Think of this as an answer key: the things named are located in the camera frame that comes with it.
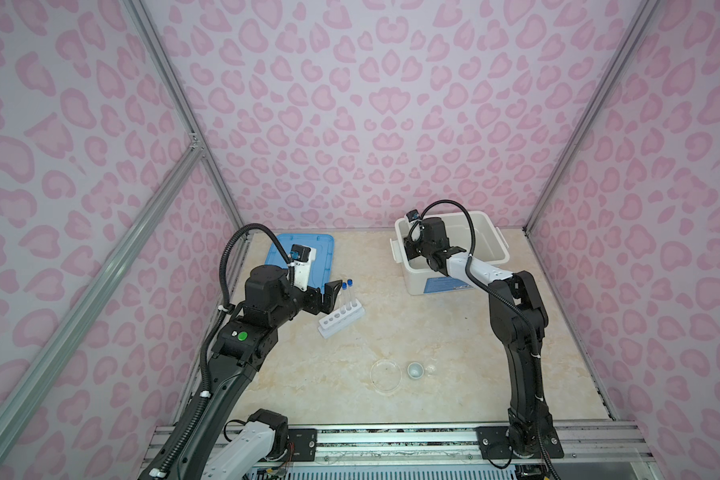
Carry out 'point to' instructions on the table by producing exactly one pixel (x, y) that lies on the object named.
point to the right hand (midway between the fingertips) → (410, 233)
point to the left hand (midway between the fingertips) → (324, 272)
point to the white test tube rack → (340, 319)
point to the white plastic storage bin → (419, 277)
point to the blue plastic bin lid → (321, 269)
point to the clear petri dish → (386, 376)
